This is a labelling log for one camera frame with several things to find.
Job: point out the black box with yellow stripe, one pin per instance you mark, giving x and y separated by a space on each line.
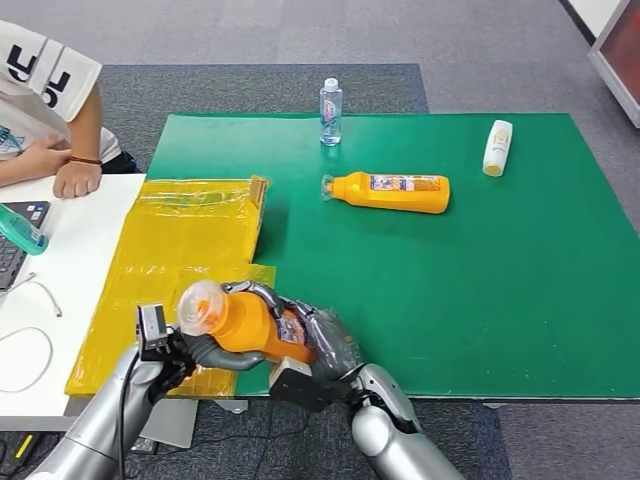
23 447

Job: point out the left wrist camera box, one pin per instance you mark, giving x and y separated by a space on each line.
152 328

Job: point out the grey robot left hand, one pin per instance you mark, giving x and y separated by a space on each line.
225 361

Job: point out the teal bottle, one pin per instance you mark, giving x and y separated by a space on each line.
23 235

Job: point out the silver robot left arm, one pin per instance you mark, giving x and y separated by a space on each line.
90 430

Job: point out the yellow plastic sheet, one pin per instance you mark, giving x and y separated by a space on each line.
170 245

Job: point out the green table mat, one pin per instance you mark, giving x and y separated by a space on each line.
500 278

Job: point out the orange detergent bottle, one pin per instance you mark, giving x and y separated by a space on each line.
395 195
244 324

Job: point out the person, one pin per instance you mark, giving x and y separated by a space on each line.
40 86

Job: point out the clear water bottle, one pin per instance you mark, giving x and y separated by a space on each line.
330 116

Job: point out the small white bottle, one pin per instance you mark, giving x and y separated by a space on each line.
497 149

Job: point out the floor power strip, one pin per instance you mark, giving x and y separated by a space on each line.
143 445

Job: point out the white cabinet with red panels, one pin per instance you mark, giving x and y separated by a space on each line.
617 60

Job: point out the person's right forearm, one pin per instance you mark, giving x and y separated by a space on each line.
10 172

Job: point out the grey table base plate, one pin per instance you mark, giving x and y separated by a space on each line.
167 424

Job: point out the person's left forearm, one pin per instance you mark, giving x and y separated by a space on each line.
87 126

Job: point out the person's left hand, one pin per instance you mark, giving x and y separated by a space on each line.
77 182

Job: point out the person's right hand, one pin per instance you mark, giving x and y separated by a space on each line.
45 156

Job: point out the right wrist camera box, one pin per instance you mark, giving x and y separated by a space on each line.
300 387

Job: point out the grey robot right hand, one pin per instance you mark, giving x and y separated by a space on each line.
330 344

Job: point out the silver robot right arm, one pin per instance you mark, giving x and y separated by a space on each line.
395 444

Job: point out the grey table foot bracket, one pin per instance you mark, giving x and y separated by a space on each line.
231 405

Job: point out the dark laptop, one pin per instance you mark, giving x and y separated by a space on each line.
10 262

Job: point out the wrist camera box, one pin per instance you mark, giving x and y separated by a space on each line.
300 387
152 328

